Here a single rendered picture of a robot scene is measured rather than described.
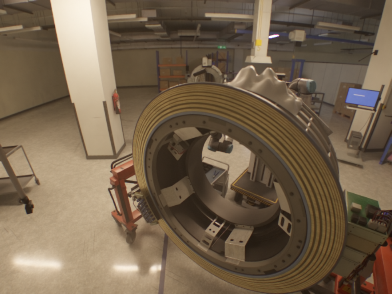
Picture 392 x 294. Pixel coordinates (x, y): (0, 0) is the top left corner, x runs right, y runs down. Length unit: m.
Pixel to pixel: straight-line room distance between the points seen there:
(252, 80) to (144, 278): 2.06
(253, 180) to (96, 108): 3.22
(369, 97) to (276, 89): 3.92
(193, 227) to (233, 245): 0.39
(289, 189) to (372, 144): 5.41
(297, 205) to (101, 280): 2.04
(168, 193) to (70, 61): 3.27
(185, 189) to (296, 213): 0.97
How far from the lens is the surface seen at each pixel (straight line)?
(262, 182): 2.90
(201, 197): 1.68
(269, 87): 0.95
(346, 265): 1.29
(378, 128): 6.06
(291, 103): 0.94
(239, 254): 1.48
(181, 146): 1.21
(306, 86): 1.94
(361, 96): 4.76
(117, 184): 2.02
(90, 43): 3.95
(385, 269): 1.56
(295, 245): 1.09
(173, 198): 1.57
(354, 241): 1.16
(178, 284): 2.18
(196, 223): 1.69
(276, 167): 0.84
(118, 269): 2.38
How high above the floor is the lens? 1.98
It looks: 26 degrees down
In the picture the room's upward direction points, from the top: straight up
